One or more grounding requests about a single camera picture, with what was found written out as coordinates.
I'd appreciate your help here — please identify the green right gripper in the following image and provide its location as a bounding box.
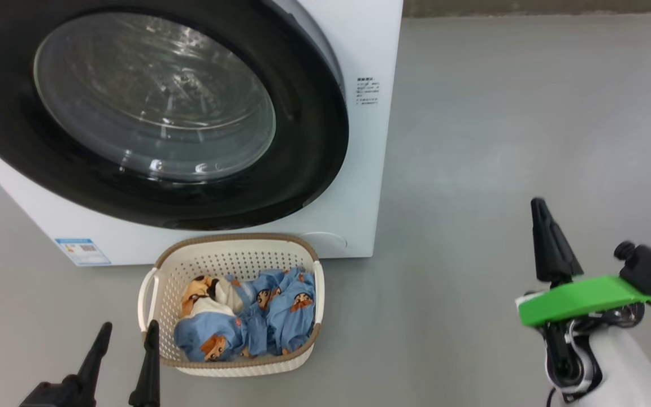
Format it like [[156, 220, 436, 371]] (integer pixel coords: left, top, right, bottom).
[[517, 198, 651, 403]]

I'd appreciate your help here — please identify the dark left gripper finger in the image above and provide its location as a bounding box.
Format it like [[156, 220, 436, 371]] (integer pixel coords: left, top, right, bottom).
[[129, 320, 160, 407], [74, 322, 113, 407]]

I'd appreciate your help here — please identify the blue garment with cream print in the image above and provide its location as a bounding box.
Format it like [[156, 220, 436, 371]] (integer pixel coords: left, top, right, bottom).
[[174, 274, 250, 362]]

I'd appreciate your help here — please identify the blue cartoon print garment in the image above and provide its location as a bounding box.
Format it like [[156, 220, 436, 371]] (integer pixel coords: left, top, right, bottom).
[[229, 267, 317, 358]]

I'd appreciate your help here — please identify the black round glass washer door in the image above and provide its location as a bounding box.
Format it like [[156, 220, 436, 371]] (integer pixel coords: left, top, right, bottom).
[[0, 0, 350, 231]]

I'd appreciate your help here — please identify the cream perforated laundry basket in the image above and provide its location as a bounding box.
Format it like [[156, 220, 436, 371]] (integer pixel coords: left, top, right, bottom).
[[137, 233, 326, 378]]

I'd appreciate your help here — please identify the white front-load washing machine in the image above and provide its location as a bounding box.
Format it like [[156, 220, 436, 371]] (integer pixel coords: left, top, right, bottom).
[[0, 0, 404, 267]]

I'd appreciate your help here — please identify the blue energy label sticker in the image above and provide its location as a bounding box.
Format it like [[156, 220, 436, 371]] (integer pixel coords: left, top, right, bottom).
[[54, 237, 112, 266]]

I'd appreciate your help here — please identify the round white filter cover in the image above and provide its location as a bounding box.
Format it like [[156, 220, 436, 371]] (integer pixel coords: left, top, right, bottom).
[[297, 231, 349, 253]]

